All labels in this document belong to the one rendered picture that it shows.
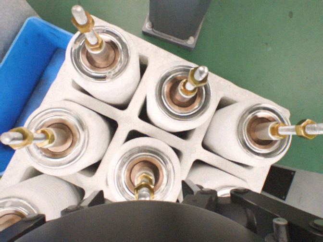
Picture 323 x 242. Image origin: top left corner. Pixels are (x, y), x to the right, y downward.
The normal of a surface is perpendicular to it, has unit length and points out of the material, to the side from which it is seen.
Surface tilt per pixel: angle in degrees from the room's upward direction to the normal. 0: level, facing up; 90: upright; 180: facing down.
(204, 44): 0
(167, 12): 90
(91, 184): 0
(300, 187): 90
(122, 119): 0
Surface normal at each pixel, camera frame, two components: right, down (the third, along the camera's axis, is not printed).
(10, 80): 0.91, 0.42
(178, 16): -0.31, 0.94
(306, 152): 0.08, -0.08
